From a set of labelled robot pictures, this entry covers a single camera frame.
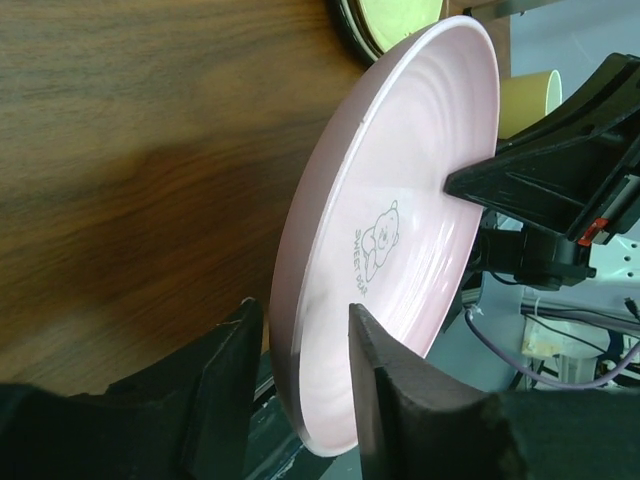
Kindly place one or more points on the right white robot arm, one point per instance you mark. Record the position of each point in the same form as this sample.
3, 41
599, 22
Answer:
551, 290

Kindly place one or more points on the small cream floral plate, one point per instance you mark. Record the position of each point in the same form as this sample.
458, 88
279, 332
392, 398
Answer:
368, 29

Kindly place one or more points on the pink plastic plate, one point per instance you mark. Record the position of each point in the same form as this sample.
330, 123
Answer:
371, 224

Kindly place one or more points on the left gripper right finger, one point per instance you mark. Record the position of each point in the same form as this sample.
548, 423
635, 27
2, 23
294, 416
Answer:
416, 422

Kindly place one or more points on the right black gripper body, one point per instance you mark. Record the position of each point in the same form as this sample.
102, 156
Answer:
530, 257

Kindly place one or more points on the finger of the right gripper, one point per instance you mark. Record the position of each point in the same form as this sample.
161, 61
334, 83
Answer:
616, 80
579, 181

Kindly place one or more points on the cream cup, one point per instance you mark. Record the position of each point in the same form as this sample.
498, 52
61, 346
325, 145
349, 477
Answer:
526, 99

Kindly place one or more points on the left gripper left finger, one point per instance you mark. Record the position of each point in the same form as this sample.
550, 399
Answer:
186, 416

